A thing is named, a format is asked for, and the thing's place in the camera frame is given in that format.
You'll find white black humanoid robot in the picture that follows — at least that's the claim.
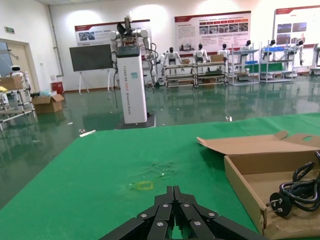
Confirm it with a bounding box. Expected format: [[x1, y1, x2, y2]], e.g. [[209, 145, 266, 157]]
[[192, 43, 210, 63], [262, 39, 278, 61], [159, 46, 182, 68], [291, 38, 306, 67], [217, 42, 231, 61], [238, 39, 253, 63]]

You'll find red cabinet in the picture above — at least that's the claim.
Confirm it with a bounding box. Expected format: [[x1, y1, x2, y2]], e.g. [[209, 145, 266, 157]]
[[51, 81, 65, 95]]

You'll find small white round-head robot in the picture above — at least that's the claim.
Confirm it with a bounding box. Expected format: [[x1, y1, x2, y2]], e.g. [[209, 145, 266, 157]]
[[9, 65, 25, 85]]

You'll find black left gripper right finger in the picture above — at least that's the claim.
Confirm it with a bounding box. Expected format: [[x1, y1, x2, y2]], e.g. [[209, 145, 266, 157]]
[[174, 186, 269, 240]]

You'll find white wall pipe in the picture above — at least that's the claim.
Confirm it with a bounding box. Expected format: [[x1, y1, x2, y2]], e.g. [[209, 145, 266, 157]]
[[47, 4, 65, 78]]

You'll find beige door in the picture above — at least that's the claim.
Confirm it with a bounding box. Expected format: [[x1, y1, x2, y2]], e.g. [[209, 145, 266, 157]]
[[0, 38, 41, 93]]

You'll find black display screen on stand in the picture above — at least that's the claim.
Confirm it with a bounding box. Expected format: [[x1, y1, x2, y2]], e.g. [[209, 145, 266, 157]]
[[69, 44, 115, 95]]

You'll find low roller shelf rack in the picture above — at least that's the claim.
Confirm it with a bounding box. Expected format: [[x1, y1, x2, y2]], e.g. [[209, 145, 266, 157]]
[[194, 60, 229, 88], [163, 63, 196, 88]]

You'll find small red-framed wall poster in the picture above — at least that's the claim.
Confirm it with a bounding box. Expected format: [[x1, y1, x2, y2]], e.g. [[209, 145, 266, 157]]
[[74, 19, 151, 48]]

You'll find white machine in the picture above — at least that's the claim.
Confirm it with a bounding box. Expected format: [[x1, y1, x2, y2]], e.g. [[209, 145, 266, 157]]
[[309, 43, 320, 76]]

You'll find open cardboard floor box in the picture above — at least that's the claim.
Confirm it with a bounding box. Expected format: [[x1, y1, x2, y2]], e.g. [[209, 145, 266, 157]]
[[31, 94, 65, 115]]

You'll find black power cable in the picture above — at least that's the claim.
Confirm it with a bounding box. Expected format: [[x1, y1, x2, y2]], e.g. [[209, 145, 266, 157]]
[[269, 149, 320, 219]]

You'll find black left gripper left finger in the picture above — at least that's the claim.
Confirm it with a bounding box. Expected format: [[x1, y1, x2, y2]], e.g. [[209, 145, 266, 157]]
[[99, 186, 175, 240]]

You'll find tall white shelf rack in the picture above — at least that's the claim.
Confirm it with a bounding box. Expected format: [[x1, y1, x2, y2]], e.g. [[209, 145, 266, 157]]
[[228, 41, 261, 86], [258, 40, 295, 84]]

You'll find white pipe rack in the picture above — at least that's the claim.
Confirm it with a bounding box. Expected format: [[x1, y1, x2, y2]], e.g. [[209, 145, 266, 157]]
[[0, 84, 38, 131]]

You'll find green sheet on rack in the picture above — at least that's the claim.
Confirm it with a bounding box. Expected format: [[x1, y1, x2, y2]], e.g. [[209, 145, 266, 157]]
[[259, 62, 285, 74]]

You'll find open brown cardboard box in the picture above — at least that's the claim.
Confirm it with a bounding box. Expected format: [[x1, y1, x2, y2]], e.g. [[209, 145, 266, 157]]
[[196, 130, 320, 240]]

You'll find wide red-framed wall poster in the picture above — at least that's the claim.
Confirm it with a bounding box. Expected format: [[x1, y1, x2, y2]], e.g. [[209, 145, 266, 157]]
[[174, 10, 252, 56]]

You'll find tall red-framed wall poster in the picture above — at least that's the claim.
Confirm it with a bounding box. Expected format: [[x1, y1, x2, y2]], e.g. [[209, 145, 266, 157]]
[[273, 5, 320, 48]]

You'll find brown carton on rack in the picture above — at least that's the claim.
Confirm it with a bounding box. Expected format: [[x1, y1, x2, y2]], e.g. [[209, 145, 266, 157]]
[[0, 76, 25, 91]]

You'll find yellow square tape mark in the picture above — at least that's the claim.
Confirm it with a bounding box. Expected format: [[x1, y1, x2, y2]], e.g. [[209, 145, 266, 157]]
[[136, 181, 155, 192]]

